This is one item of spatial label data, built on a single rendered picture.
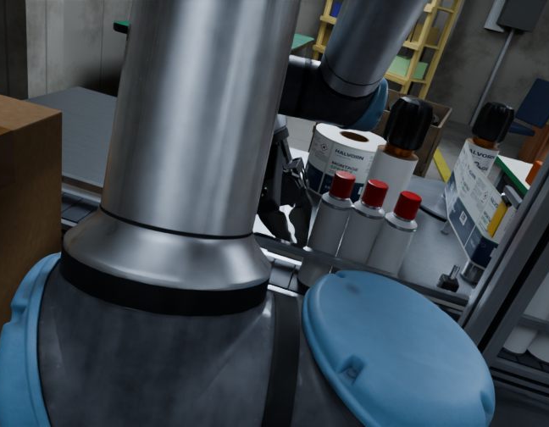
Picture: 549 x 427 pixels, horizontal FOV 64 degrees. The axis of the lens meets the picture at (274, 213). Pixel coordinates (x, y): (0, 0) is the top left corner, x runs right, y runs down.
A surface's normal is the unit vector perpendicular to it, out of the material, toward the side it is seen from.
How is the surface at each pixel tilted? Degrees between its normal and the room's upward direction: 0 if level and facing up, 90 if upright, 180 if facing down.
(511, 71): 90
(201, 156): 72
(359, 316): 7
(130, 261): 28
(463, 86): 90
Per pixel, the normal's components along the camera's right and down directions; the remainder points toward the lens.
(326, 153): -0.66, 0.21
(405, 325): 0.34, -0.83
